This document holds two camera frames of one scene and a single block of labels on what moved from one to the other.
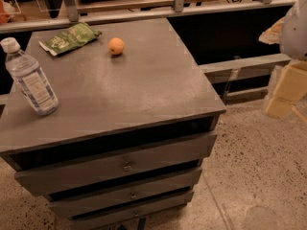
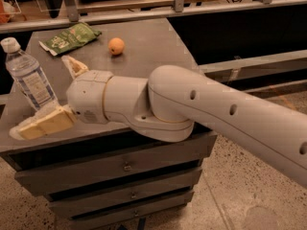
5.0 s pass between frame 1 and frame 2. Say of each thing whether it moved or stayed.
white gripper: moved
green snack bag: stayed
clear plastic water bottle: stayed
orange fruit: stayed
